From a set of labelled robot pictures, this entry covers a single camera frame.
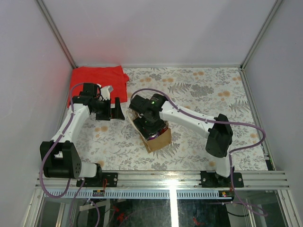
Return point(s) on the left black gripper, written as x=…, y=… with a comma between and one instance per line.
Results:
x=117, y=113

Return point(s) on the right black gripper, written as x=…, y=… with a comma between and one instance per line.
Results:
x=139, y=122

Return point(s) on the purple soda can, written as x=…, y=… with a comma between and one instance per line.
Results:
x=157, y=134

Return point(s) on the watermelon canvas tote bag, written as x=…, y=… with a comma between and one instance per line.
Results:
x=155, y=144

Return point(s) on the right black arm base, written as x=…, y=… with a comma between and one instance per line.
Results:
x=213, y=180

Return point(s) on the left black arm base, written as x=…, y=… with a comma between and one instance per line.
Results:
x=106, y=180

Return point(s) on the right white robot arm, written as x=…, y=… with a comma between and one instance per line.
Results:
x=155, y=113

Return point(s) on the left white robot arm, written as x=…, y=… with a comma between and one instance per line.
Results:
x=60, y=158

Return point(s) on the red folded cloth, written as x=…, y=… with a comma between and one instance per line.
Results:
x=108, y=76

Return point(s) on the floral patterned table mat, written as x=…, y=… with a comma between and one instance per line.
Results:
x=116, y=145

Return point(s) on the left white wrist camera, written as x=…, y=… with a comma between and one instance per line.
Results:
x=104, y=92

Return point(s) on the white slotted cable duct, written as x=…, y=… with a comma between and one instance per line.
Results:
x=153, y=194

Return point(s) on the aluminium front rail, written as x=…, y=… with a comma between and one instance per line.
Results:
x=253, y=180

